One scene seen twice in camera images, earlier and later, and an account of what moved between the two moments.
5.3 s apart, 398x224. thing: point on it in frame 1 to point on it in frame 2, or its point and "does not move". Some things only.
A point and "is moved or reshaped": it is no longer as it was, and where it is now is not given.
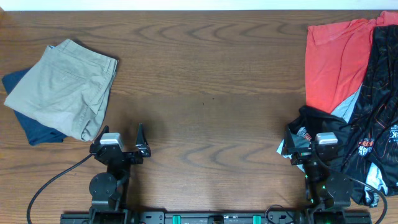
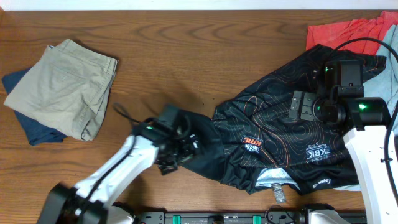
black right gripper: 302,157 to 300,106
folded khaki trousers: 66,90 does not move
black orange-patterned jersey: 367,142 is moved or reshaped
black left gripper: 125,155 to 179,152
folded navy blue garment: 36,132 does not move
